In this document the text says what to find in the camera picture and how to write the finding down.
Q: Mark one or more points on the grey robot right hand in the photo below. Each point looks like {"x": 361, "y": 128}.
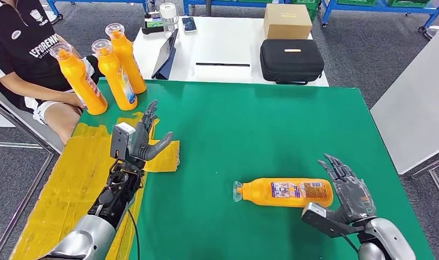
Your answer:
{"x": 352, "y": 201}

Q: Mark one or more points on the person's right hand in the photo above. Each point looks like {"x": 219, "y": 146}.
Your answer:
{"x": 74, "y": 100}

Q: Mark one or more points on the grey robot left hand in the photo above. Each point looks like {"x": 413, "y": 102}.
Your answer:
{"x": 142, "y": 143}

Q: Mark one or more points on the orange detergent bottle clear cap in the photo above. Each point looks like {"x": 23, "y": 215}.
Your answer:
{"x": 128, "y": 61}
{"x": 77, "y": 79}
{"x": 113, "y": 77}
{"x": 259, "y": 192}

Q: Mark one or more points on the person's right forearm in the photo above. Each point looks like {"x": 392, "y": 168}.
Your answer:
{"x": 32, "y": 89}

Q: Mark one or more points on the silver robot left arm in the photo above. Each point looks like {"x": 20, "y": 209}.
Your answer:
{"x": 97, "y": 222}

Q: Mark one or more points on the grey metal chair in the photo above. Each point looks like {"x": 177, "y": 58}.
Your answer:
{"x": 25, "y": 123}

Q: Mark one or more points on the person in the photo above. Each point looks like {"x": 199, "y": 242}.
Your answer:
{"x": 18, "y": 54}

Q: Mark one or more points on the yellow tape patch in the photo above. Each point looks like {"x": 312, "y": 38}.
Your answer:
{"x": 61, "y": 186}

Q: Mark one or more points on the tablet in blue cover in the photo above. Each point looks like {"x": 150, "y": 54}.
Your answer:
{"x": 164, "y": 55}

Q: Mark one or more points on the white flat box black slot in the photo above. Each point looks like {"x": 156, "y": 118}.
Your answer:
{"x": 223, "y": 73}

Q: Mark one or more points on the black handheld screen device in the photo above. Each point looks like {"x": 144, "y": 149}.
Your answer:
{"x": 152, "y": 25}

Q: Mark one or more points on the white table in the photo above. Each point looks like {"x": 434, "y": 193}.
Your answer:
{"x": 223, "y": 37}
{"x": 413, "y": 104}

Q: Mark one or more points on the blue metal rack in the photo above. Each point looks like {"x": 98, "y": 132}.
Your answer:
{"x": 384, "y": 8}
{"x": 144, "y": 3}
{"x": 223, "y": 2}

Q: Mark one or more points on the clear glass jar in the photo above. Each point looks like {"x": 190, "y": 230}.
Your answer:
{"x": 168, "y": 16}

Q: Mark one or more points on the black smartphone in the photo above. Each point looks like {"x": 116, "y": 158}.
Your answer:
{"x": 189, "y": 25}

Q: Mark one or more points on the black zip case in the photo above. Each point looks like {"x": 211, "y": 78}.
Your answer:
{"x": 291, "y": 61}

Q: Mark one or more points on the brown cardboard box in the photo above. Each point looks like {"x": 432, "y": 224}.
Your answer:
{"x": 287, "y": 22}

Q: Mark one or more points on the green plastic crate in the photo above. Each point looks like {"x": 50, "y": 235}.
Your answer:
{"x": 408, "y": 2}
{"x": 313, "y": 12}
{"x": 356, "y": 1}

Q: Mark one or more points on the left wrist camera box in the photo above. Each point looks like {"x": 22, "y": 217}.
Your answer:
{"x": 119, "y": 140}

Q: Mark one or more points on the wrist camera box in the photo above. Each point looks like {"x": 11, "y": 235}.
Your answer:
{"x": 119, "y": 140}
{"x": 320, "y": 219}

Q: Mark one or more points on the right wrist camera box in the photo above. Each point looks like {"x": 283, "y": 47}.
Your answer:
{"x": 320, "y": 219}

